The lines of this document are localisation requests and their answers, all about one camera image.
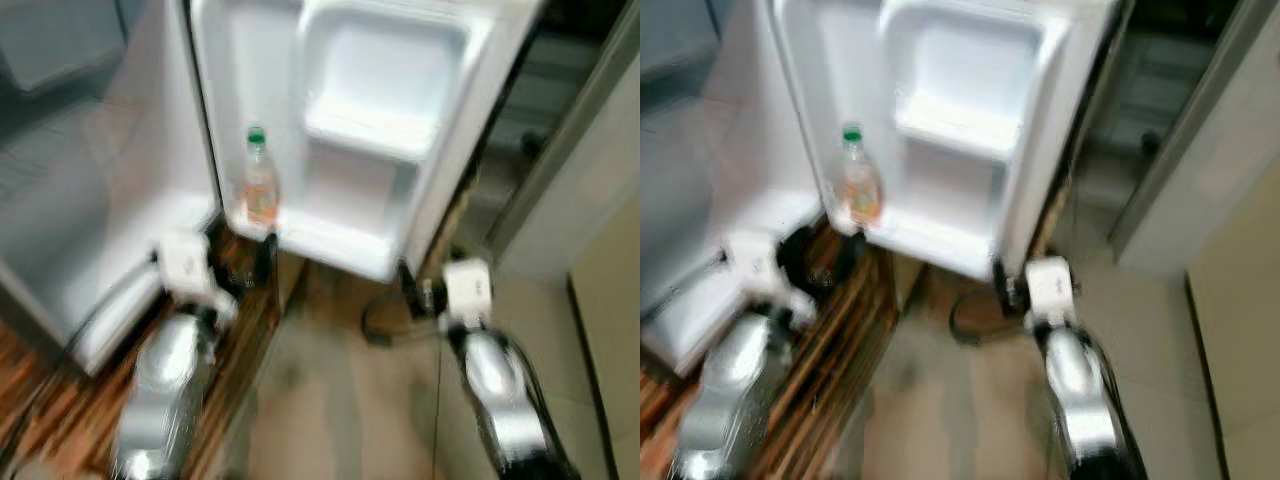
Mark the green-capped orange juice bottle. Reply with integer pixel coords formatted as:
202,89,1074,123
243,125,282,232
840,122,884,230

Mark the white-lined mini fridge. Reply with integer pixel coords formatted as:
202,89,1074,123
640,0,836,379
0,0,223,379

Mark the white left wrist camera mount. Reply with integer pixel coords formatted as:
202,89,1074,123
155,230,237,322
725,230,816,322

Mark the mini fridge door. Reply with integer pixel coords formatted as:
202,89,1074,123
768,0,1123,285
186,0,549,285

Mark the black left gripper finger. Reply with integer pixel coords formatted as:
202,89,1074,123
835,232,865,293
254,233,278,293

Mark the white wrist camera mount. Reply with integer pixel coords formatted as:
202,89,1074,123
440,258,496,327
155,230,237,322
1022,255,1079,327
725,230,816,322

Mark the wooden wine rack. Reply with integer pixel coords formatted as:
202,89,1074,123
640,230,901,480
0,225,296,480

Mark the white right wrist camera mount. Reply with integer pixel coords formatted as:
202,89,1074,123
1022,255,1079,327
440,258,496,327

